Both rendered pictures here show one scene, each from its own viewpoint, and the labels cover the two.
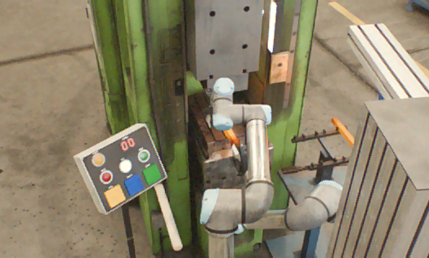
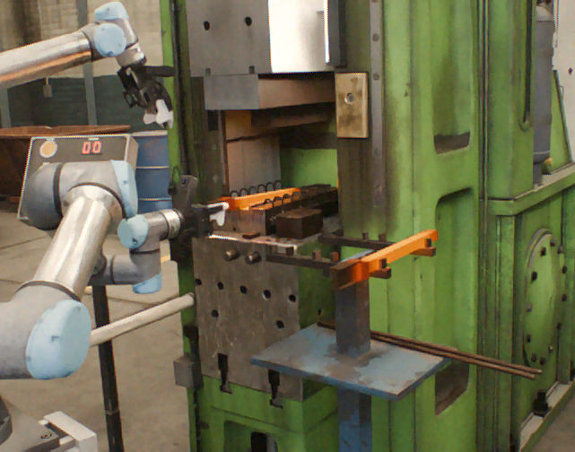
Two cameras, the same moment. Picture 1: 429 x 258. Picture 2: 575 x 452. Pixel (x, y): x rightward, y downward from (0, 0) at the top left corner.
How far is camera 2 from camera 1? 2.37 m
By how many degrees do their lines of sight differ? 55
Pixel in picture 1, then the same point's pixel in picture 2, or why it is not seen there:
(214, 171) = (205, 262)
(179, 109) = (214, 157)
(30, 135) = not seen: hidden behind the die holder
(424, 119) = not seen: outside the picture
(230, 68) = (230, 60)
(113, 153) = (68, 151)
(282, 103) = (370, 194)
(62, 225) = (168, 386)
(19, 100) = not seen: hidden behind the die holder
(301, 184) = (313, 342)
